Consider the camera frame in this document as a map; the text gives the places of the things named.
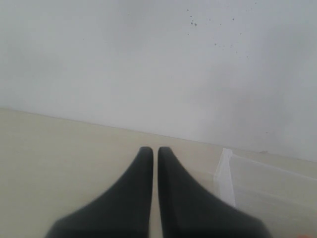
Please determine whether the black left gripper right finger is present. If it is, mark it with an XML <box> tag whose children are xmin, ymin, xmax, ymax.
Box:
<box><xmin>158</xmin><ymin>147</ymin><xmax>271</xmax><ymax>238</ymax></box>

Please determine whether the clear plastic bin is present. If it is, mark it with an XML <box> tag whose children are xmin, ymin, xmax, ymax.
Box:
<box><xmin>213</xmin><ymin>148</ymin><xmax>317</xmax><ymax>238</ymax></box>

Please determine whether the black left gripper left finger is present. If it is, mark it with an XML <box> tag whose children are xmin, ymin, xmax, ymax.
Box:
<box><xmin>46</xmin><ymin>147</ymin><xmax>154</xmax><ymax>238</ymax></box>

